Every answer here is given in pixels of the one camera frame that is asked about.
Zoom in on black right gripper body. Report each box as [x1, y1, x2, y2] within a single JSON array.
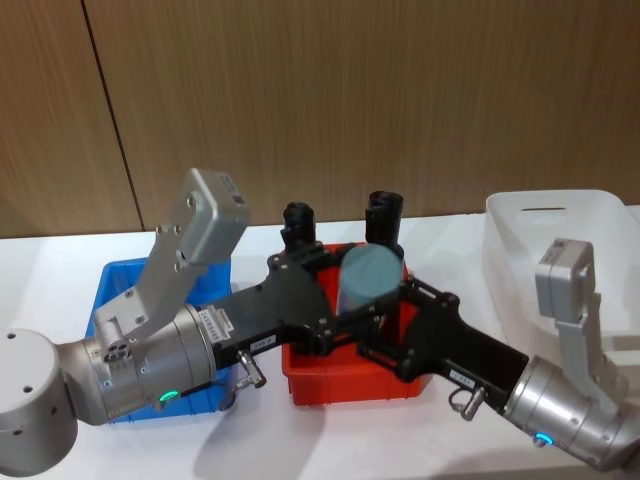
[[398, 291, 530, 410]]

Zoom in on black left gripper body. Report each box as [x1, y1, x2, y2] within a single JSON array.
[[212, 254, 336, 375]]

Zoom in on can with teal lid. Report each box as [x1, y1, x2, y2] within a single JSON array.
[[338, 242, 405, 317]]

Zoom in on red plastic bin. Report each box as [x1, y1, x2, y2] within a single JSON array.
[[280, 241, 435, 407]]

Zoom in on white translucent plastic bin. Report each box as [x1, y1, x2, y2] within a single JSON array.
[[482, 188, 640, 354]]

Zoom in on blue plastic bin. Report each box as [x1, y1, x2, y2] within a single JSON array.
[[85, 257, 239, 429]]

